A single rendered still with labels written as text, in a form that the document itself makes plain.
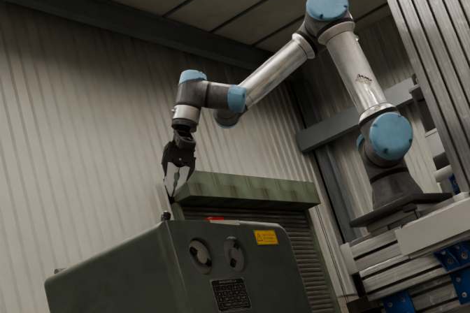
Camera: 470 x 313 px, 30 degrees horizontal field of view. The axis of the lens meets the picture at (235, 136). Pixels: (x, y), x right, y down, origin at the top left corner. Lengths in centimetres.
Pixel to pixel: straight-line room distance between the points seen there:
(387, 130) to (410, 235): 29
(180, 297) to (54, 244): 978
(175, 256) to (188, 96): 47
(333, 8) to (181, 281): 88
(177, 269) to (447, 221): 69
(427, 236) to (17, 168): 1008
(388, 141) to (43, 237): 978
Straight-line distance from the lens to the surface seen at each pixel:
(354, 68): 247
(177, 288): 222
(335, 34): 251
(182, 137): 234
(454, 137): 261
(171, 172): 238
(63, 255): 1207
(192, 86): 244
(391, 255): 250
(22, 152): 1227
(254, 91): 257
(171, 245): 224
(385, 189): 250
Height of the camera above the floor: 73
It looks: 17 degrees up
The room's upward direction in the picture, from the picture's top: 17 degrees counter-clockwise
